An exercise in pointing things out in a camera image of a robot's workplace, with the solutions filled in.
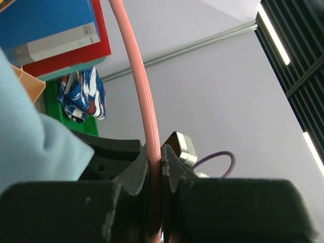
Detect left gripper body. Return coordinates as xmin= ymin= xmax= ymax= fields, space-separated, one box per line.
xmin=73 ymin=131 xmax=142 ymax=181

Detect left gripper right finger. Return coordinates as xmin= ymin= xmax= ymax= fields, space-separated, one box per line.
xmin=161 ymin=145 xmax=318 ymax=242

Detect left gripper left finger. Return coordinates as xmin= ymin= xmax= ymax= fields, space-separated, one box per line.
xmin=1 ymin=148 xmax=149 ymax=242

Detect colourful patterned trousers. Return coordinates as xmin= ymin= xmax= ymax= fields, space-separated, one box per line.
xmin=57 ymin=67 xmax=106 ymax=120

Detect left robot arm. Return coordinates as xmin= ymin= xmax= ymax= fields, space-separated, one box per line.
xmin=1 ymin=132 xmax=317 ymax=242

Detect green plastic tray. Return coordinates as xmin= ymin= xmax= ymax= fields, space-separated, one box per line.
xmin=45 ymin=80 xmax=99 ymax=136

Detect peach desk organizer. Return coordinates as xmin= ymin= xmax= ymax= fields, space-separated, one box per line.
xmin=10 ymin=64 xmax=46 ymax=105

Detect red folder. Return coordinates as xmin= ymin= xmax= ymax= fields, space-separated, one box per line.
xmin=23 ymin=0 xmax=111 ymax=81

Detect blue folder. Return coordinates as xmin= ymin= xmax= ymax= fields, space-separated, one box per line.
xmin=1 ymin=1 xmax=100 ymax=66

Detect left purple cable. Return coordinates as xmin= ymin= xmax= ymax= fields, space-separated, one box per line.
xmin=193 ymin=150 xmax=237 ymax=179

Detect aluminium frame post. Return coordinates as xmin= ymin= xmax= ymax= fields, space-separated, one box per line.
xmin=97 ymin=17 xmax=256 ymax=82

